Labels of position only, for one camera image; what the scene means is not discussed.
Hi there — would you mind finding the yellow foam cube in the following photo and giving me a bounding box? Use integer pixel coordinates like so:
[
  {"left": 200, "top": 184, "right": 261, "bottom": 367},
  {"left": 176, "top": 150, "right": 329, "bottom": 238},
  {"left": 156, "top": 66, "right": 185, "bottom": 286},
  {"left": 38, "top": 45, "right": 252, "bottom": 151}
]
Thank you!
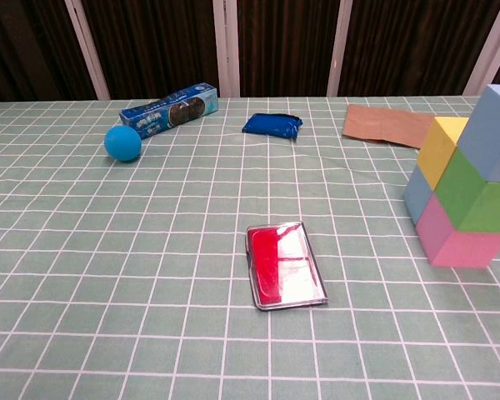
[{"left": 416, "top": 116, "right": 470, "bottom": 191}]

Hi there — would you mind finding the pink foam cube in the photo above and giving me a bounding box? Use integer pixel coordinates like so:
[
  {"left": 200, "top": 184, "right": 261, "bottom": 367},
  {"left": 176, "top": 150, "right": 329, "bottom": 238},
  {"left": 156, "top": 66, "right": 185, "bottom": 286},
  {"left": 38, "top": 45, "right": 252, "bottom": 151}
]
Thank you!
[{"left": 415, "top": 193, "right": 500, "bottom": 269}]

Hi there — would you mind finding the green foam cube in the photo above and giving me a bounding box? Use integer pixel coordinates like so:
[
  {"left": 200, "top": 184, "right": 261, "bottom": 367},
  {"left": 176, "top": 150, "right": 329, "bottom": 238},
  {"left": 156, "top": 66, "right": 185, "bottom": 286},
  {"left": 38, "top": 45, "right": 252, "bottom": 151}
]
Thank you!
[{"left": 434, "top": 146, "right": 500, "bottom": 234}]

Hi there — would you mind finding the clear tray with red inside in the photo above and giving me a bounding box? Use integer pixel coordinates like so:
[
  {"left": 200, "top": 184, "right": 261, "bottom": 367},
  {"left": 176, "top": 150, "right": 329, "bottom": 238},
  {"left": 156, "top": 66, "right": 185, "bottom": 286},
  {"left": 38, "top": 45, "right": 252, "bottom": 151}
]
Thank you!
[{"left": 245, "top": 220, "right": 330, "bottom": 312}]

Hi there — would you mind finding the blue snack packet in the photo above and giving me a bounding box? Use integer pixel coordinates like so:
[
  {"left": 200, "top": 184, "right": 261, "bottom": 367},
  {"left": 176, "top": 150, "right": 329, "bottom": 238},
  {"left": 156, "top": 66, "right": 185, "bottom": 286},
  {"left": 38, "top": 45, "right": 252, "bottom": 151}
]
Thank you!
[{"left": 242, "top": 112, "right": 304, "bottom": 142}]

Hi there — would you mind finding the green checkered tablecloth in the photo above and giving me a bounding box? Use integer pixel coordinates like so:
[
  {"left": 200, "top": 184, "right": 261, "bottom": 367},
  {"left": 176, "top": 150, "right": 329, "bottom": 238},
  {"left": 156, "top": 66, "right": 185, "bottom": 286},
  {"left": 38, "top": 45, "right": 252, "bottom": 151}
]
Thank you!
[{"left": 0, "top": 94, "right": 500, "bottom": 400}]

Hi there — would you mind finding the blue cookie box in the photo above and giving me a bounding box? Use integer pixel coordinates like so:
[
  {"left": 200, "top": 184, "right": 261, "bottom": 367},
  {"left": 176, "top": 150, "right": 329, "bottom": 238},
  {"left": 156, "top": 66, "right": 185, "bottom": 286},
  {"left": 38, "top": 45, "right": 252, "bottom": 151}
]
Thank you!
[{"left": 119, "top": 82, "right": 220, "bottom": 140}]

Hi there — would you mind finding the blue ball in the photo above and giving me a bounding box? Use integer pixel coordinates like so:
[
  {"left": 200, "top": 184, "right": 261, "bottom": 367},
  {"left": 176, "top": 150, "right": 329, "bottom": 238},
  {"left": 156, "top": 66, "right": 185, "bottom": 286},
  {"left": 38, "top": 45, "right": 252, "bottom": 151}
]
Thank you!
[{"left": 103, "top": 124, "right": 143, "bottom": 163}]

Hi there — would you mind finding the brown paper sheet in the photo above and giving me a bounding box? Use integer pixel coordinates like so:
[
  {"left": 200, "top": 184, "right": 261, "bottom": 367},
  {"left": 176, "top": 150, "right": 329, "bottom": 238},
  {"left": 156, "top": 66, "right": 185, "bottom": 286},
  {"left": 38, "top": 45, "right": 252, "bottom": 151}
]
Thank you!
[{"left": 342, "top": 103, "right": 443, "bottom": 150}]

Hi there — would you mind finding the white partition frame post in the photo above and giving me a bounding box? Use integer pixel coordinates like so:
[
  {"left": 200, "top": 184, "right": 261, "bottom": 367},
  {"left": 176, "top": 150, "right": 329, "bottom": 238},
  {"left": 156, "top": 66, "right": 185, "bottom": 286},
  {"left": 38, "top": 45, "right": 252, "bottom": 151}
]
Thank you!
[
  {"left": 327, "top": 0, "right": 354, "bottom": 98},
  {"left": 64, "top": 0, "right": 111, "bottom": 101},
  {"left": 212, "top": 0, "right": 241, "bottom": 99},
  {"left": 462, "top": 0, "right": 500, "bottom": 96}
]

